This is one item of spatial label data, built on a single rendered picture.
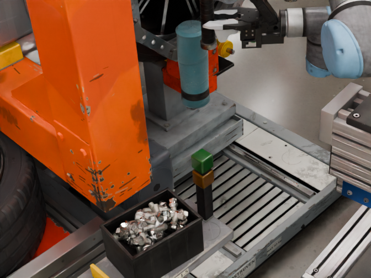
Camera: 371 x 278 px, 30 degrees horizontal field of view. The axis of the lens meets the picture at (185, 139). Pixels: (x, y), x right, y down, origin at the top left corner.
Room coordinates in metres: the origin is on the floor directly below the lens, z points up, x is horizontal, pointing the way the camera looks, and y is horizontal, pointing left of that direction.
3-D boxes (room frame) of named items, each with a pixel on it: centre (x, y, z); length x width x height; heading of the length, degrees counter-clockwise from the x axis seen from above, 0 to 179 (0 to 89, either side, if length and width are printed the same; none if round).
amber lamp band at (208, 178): (1.24, -0.04, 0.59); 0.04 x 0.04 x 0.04; 41
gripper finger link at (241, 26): (1.55, -0.16, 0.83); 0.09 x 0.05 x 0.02; 95
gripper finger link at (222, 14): (1.61, -0.12, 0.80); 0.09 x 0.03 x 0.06; 77
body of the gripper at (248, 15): (1.57, -0.22, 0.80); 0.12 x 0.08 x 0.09; 86
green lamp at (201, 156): (1.24, -0.04, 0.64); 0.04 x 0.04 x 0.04; 41
